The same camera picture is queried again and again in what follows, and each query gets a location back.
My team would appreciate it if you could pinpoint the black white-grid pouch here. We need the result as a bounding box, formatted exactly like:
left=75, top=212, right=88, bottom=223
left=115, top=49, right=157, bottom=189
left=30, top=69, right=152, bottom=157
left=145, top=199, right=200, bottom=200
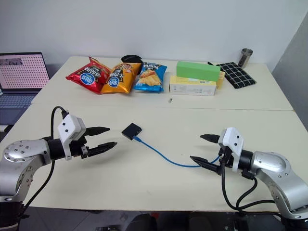
left=216, top=62, right=257, bottom=90

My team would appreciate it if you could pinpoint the red chip bag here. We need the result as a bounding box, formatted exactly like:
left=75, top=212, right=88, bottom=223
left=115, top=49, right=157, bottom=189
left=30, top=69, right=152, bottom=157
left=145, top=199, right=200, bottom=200
left=65, top=56, right=112, bottom=95

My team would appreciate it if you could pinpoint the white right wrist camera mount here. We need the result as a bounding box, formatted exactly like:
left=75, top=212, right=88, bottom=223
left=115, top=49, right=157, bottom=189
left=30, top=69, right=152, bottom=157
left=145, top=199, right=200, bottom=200
left=218, top=127, right=244, bottom=172

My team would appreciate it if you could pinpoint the green box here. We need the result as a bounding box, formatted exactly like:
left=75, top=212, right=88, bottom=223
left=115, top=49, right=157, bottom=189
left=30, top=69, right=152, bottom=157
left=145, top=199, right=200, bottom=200
left=176, top=60, right=221, bottom=84

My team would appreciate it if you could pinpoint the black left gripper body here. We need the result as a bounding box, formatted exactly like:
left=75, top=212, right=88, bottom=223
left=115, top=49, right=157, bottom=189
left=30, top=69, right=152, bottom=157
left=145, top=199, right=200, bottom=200
left=68, top=137, right=91, bottom=160

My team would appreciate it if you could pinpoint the orange chip bag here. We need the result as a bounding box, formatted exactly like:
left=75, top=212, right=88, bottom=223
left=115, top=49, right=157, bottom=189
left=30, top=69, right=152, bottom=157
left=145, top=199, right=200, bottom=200
left=100, top=63, right=142, bottom=95

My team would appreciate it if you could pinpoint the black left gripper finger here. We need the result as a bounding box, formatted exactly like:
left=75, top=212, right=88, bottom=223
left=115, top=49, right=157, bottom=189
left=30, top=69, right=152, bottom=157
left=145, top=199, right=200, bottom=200
left=86, top=126, right=111, bottom=139
left=87, top=141, right=118, bottom=158

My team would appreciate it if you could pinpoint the blue cable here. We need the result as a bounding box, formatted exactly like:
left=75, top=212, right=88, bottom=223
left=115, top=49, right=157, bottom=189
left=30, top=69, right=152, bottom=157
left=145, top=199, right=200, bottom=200
left=133, top=135, right=221, bottom=167

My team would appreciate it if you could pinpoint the white and yellow box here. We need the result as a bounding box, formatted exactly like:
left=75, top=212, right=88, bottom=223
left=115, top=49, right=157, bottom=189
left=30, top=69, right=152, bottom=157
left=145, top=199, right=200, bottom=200
left=168, top=75, right=218, bottom=97

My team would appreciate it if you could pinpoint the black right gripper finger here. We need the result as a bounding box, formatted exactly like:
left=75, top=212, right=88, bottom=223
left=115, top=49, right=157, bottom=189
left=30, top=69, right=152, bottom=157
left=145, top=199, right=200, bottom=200
left=190, top=155, right=221, bottom=175
left=200, top=134, right=221, bottom=145

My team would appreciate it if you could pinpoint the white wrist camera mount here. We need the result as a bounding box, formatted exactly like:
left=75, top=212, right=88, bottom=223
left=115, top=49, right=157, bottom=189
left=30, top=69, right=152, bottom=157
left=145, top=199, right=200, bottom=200
left=218, top=127, right=244, bottom=172
left=57, top=114, right=86, bottom=161

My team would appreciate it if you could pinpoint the dark rounded shape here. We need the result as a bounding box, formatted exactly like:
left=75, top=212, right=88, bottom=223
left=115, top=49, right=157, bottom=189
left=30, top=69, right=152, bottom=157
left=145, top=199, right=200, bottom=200
left=124, top=212, right=157, bottom=231

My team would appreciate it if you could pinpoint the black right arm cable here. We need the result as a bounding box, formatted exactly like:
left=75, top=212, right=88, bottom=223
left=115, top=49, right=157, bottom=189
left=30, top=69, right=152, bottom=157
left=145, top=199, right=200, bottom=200
left=220, top=154, right=277, bottom=214

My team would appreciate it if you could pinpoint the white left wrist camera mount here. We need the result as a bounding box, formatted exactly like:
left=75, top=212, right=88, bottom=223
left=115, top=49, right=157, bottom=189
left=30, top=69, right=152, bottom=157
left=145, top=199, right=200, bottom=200
left=57, top=114, right=86, bottom=161

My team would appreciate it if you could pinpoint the open laptop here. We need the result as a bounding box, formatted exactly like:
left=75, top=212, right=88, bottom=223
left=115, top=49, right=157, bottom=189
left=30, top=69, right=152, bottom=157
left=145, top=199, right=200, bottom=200
left=0, top=51, right=51, bottom=110

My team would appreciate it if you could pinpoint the pale yellow box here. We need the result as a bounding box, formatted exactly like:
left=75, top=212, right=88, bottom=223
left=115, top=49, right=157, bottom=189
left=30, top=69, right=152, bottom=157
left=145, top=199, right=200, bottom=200
left=215, top=71, right=227, bottom=90

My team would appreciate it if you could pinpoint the blue chip bag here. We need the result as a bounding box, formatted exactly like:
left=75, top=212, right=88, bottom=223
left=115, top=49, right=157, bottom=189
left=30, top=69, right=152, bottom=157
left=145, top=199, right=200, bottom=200
left=132, top=62, right=168, bottom=93

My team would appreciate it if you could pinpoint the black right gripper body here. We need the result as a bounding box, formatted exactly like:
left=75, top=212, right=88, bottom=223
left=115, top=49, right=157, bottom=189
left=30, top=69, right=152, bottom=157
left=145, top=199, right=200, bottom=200
left=216, top=146, right=233, bottom=176

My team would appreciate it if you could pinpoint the small black adapter box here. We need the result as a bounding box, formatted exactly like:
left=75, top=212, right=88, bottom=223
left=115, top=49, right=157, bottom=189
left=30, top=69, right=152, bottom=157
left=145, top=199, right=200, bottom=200
left=121, top=122, right=143, bottom=141

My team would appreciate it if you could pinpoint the metal cup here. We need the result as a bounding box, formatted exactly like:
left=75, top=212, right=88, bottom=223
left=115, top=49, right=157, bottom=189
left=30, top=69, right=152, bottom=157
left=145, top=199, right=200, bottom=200
left=238, top=48, right=254, bottom=68

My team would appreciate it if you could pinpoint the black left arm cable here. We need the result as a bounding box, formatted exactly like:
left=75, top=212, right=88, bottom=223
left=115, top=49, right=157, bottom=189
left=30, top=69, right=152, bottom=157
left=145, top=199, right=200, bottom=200
left=23, top=105, right=70, bottom=212

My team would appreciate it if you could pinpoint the black round object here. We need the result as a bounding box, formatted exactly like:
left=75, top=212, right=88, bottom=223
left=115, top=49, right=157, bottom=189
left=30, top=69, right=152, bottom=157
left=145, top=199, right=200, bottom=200
left=121, top=54, right=143, bottom=64

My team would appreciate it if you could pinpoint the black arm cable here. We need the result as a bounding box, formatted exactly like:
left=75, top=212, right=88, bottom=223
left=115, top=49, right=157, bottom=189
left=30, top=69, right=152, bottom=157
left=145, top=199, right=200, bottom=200
left=220, top=154, right=277, bottom=214
left=23, top=105, right=70, bottom=212

